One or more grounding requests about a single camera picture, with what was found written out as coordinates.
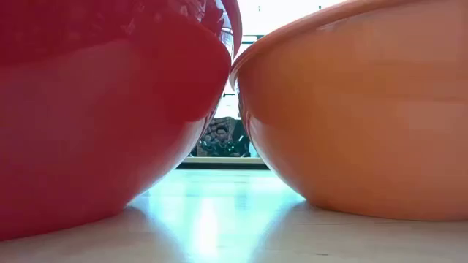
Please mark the orange plastic bowl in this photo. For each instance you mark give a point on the orange plastic bowl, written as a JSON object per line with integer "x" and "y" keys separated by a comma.
{"x": 358, "y": 120}

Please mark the red plastic bowl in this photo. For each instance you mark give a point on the red plastic bowl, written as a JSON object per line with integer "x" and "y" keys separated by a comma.
{"x": 91, "y": 120}

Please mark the person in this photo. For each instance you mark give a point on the person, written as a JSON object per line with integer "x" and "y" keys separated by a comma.
{"x": 221, "y": 140}

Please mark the black table frame rail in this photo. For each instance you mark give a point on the black table frame rail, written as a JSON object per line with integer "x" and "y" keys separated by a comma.
{"x": 223, "y": 165}

